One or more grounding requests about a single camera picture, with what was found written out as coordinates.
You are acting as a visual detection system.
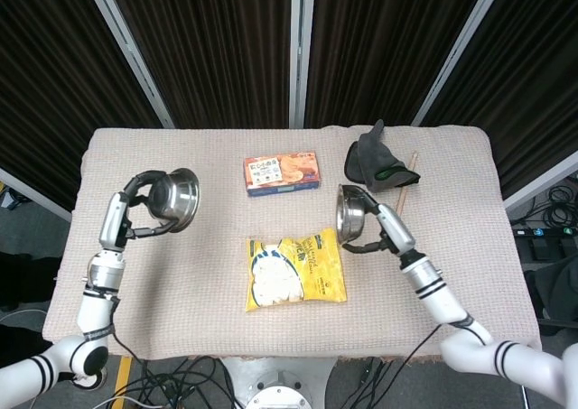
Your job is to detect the beige waffle tablecloth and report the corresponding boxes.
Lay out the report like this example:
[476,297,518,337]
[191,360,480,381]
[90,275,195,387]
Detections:
[42,125,543,363]

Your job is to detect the black power strip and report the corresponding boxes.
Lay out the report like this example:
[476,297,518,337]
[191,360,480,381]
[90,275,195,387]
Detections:
[512,226,578,239]

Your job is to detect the coiled black cables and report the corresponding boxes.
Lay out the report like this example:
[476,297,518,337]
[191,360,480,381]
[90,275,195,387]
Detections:
[539,178,578,229]

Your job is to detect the dark partition panel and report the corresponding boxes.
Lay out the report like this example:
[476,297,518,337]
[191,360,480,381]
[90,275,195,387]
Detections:
[306,0,491,128]
[104,0,299,129]
[0,0,163,211]
[422,0,578,200]

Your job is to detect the grey partition post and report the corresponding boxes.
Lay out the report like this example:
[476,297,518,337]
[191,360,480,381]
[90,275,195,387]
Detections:
[0,168,73,223]
[80,0,176,129]
[411,0,503,127]
[503,159,578,211]
[288,0,317,129]

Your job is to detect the wooden stick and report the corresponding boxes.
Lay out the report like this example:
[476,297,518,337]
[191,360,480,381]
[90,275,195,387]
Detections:
[395,151,417,212]

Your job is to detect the black floor cable bundle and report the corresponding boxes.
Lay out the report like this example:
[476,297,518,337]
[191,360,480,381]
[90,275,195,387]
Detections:
[112,354,247,409]

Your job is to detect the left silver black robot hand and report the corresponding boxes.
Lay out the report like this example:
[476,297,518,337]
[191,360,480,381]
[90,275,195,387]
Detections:
[98,170,182,253]

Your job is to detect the grey oven mitt black trim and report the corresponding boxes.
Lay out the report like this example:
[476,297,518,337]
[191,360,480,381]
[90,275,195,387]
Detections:
[345,140,422,192]

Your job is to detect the small stainless steel bowl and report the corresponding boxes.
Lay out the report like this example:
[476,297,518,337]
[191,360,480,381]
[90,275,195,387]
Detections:
[147,167,200,234]
[334,183,369,244]

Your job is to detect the orange blue cookie box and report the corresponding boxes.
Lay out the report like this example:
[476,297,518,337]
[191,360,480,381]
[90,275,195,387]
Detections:
[243,152,322,198]

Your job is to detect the yellow marshmallow bag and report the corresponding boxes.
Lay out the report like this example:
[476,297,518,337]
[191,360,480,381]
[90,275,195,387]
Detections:
[245,227,349,313]

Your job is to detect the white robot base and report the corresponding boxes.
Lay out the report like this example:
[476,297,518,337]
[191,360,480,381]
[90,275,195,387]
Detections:
[223,357,338,409]

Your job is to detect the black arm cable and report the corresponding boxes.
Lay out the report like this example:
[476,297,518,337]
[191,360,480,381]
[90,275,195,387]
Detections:
[396,322,443,369]
[107,291,150,366]

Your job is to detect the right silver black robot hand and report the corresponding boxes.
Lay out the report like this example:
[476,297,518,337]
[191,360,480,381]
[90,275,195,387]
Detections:
[341,187,419,259]

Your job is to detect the dark grey cloth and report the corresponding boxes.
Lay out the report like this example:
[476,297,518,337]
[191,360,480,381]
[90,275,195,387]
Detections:
[356,118,403,191]

